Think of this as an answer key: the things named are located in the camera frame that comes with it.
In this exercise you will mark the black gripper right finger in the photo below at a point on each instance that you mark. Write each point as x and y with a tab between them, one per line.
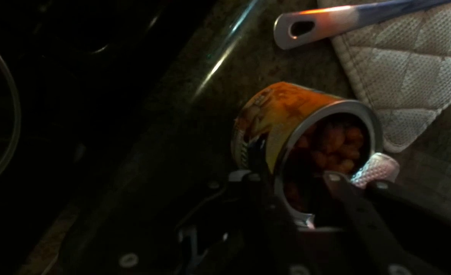
368	218

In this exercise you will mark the grey quilted pot holder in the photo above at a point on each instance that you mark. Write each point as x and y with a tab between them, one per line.
414	76

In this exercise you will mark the round dark stove burner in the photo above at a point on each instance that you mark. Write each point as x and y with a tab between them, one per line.
15	127

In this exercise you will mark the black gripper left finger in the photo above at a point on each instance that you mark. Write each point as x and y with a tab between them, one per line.
264	188

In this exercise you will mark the orange food can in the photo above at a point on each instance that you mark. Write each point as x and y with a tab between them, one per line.
281	116

